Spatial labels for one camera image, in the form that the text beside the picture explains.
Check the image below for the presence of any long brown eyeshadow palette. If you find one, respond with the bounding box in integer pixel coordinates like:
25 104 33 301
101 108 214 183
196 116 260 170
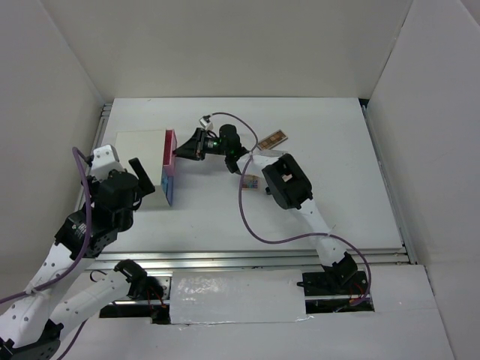
257 130 288 150

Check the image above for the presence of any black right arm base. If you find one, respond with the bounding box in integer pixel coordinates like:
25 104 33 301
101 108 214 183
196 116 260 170
297 271 367 298

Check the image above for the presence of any pink drawer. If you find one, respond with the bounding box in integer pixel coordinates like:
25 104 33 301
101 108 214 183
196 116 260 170
163 129 177 177

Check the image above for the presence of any clear lip gloss tube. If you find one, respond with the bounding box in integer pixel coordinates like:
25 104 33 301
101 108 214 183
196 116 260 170
258 149 285 158

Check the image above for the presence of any light blue drawer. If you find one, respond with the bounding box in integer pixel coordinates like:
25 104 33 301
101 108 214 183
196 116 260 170
160 172 169 194

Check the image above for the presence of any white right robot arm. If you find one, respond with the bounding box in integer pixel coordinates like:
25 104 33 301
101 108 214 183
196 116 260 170
174 124 358 294

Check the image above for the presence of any colourful eyeshadow palette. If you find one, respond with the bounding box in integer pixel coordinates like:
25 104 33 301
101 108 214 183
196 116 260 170
241 175 261 191

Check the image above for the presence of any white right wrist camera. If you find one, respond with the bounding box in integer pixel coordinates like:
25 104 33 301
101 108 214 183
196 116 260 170
199 115 213 131

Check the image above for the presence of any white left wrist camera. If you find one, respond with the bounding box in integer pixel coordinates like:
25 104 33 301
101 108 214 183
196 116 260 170
90 145 124 182

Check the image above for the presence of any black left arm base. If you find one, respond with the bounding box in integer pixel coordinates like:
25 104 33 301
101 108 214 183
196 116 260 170
99 276 172 325

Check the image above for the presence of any aluminium frame rail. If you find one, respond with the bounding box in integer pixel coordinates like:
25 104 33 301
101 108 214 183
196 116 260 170
85 248 410 269

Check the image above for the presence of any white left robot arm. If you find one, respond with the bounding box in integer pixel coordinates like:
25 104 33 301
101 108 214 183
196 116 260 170
1 157 164 359

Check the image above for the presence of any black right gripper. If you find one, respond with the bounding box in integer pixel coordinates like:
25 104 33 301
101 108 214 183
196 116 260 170
175 127 230 161

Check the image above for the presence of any white drawer cabinet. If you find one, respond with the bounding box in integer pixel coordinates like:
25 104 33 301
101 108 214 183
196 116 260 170
115 128 173 210

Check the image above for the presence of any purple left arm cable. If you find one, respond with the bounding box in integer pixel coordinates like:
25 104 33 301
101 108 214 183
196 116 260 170
0 145 95 360

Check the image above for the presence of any purple blue drawer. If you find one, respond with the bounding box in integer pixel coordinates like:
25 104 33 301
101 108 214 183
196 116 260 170
165 176 174 206

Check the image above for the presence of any square blush palette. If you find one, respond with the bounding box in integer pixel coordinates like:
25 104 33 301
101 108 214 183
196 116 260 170
282 174 293 182

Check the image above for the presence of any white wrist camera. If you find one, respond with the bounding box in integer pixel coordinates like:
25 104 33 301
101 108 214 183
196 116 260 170
199 115 213 131
90 145 124 182

